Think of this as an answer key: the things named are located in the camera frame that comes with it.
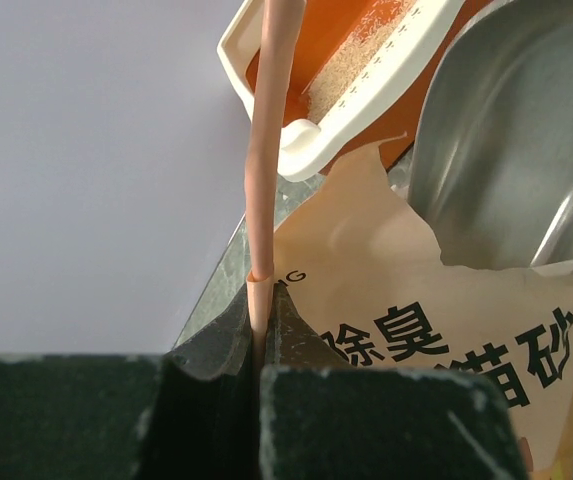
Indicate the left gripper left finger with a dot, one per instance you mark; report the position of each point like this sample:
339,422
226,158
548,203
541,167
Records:
181,415

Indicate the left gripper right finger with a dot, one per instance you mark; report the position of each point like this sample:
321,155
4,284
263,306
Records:
321,418

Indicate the peach cat litter bag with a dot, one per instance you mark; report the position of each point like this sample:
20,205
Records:
364,270

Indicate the metal litter scoop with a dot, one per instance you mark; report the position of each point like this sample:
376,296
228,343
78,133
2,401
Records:
492,170

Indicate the white orange litter box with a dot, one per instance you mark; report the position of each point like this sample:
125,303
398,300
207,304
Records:
360,74

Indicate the beige litter granules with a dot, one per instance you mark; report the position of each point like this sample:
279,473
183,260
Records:
370,23

